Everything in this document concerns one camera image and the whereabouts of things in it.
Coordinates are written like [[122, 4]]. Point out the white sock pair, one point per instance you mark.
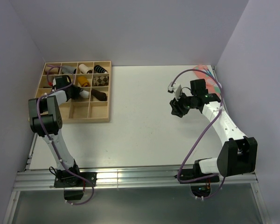
[[84, 94]]

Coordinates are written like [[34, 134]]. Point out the dark brown rolled sock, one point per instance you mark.
[[101, 96]]

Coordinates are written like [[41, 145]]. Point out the black white striped rolled sock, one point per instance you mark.
[[100, 69]]

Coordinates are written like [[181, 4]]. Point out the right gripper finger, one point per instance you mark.
[[179, 112], [174, 103]]

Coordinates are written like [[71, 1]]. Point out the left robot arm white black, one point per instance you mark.
[[46, 121]]

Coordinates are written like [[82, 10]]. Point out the mustard orange rolled sock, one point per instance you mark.
[[83, 81]]

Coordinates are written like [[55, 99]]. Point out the grey blue rolled sock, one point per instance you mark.
[[67, 69]]

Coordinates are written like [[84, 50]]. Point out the wooden compartment tray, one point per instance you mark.
[[81, 110]]

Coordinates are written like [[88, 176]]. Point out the checkered brown rolled sock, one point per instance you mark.
[[100, 81]]

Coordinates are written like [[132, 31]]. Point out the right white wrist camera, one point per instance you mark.
[[176, 89]]

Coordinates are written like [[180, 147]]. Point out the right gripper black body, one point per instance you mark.
[[187, 99]]

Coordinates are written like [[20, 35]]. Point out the pink patterned sock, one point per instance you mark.
[[210, 83]]

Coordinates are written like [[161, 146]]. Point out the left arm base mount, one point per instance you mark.
[[74, 185]]

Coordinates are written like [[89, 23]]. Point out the aluminium rail frame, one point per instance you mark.
[[136, 156]]

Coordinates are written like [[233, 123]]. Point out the white brown rolled sock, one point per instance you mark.
[[85, 69]]

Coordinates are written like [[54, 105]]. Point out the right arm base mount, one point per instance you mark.
[[204, 189]]

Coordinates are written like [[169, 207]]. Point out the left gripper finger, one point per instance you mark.
[[75, 96], [76, 89]]

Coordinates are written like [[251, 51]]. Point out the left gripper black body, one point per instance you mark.
[[71, 89]]

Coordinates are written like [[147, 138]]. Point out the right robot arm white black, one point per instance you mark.
[[239, 152]]

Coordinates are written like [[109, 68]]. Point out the beige rolled sock purple band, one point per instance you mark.
[[50, 69]]

